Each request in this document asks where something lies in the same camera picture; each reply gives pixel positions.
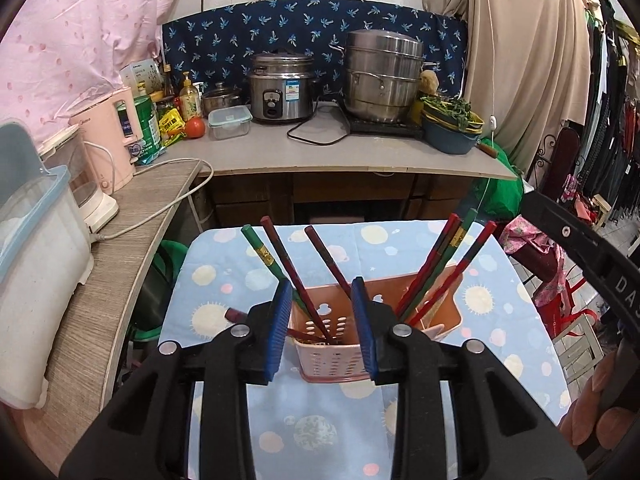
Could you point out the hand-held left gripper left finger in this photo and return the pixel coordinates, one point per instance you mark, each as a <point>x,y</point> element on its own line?
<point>277,330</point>

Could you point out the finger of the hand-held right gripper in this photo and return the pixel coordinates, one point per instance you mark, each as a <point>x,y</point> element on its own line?
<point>562,232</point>

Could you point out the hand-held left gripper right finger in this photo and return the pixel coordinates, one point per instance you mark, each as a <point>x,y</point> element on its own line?
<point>362,330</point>

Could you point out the pink perforated utensil basket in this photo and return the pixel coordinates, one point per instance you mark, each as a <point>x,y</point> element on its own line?
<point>330,360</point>

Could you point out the dark red chopstick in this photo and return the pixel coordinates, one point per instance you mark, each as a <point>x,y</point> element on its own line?
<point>285,260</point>
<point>325,257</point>
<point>235,314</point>

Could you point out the bright red chopstick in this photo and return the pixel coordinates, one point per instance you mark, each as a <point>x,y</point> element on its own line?
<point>475,245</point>

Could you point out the dark maroon chopstick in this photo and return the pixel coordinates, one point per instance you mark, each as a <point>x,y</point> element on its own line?
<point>435,250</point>

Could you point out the pink floral cloth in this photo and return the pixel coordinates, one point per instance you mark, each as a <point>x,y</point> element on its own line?
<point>530,240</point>

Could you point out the small wooden stool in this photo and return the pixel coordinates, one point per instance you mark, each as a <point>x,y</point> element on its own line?
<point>602,210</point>

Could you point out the red bag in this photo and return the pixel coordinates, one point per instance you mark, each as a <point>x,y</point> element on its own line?
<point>570,317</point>

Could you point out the green bag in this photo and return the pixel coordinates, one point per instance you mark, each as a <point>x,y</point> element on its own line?
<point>502,195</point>

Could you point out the dark ornate metal rack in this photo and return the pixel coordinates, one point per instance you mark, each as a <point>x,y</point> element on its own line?
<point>555,160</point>

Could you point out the white stool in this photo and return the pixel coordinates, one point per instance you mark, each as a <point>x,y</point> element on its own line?
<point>575,345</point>

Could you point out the light blue planet tablecloth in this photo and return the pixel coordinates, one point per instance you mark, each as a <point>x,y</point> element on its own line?
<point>310,425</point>

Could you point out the green plastic basin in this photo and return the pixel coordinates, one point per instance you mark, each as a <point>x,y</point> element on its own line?
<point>160,280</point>

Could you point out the hanging clothes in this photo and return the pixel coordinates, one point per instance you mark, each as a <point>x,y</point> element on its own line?
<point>615,110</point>

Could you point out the brown cabinet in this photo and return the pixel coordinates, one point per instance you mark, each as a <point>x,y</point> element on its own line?
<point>260,195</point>

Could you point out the blue bowl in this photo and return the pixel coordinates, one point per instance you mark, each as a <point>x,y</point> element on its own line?
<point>450,142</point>

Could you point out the leafy green vegetables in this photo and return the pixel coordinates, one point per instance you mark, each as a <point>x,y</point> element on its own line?
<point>450,107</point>

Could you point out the grey counter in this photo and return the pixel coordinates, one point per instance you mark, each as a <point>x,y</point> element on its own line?
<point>350,155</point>

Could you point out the beige curtain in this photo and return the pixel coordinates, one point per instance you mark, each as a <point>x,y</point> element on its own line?
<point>525,60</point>

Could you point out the curved wooden counter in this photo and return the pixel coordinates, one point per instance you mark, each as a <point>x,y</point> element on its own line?
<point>115,260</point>

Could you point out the brown lumpy object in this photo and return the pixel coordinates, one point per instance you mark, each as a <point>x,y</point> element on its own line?
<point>429,82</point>

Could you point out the black induction cooker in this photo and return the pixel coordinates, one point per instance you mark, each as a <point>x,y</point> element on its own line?
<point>385,127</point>

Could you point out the clear food container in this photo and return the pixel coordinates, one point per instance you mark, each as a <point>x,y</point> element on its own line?
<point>229,124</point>

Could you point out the red tomato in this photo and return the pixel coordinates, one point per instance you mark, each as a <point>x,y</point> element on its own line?
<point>195,128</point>

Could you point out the white countertop appliance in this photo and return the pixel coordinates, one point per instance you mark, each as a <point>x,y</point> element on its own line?
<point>95,205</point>

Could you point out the yellow snack packet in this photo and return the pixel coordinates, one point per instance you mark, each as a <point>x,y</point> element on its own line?
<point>171,122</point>

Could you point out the small lidded steel pot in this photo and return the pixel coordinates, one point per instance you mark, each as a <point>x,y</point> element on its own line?
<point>222,100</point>

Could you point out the stainless steamer pot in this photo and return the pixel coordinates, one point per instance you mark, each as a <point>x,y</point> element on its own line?
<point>385,75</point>

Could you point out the green can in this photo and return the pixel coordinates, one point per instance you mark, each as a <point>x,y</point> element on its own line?
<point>145,130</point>

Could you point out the stainless rice cooker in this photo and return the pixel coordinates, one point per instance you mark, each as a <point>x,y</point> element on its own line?
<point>282,90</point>

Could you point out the white storage box blue lid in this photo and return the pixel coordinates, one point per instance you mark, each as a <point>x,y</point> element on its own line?
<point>40,285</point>

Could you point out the yellow soap bottle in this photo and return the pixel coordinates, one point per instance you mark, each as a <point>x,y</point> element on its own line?
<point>190,102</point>

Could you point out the pink kitchen appliance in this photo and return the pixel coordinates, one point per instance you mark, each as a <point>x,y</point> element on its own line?
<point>107,150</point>

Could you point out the dark glass bottle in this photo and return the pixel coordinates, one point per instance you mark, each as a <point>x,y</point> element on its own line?
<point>168,82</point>

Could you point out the white carton box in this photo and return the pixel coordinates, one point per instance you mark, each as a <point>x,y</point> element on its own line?
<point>142,77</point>

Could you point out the navy floral cloth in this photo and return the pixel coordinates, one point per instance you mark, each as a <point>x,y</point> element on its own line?
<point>300,20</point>

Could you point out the pink dotted sheet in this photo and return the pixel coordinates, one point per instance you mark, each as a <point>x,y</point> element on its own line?
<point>75,25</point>

